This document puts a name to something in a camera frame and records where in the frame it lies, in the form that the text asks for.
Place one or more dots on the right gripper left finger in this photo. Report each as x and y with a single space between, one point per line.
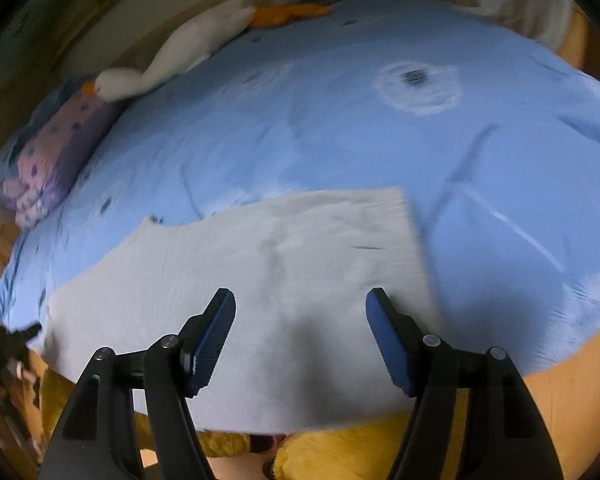
95 437

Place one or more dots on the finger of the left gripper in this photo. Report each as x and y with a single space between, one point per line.
21 338

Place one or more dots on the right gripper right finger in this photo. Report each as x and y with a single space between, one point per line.
474 417

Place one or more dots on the grey sweatpants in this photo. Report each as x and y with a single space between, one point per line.
300 354

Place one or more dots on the yellow fuzzy clothing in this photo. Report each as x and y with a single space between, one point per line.
360 452

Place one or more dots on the left hand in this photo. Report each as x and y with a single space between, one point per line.
14 432

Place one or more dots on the purple spotted folded quilt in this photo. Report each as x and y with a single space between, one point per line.
39 164

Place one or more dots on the blue dandelion bed sheet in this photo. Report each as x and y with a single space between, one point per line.
493 139

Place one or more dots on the white goose plush toy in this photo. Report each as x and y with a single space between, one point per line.
193 43

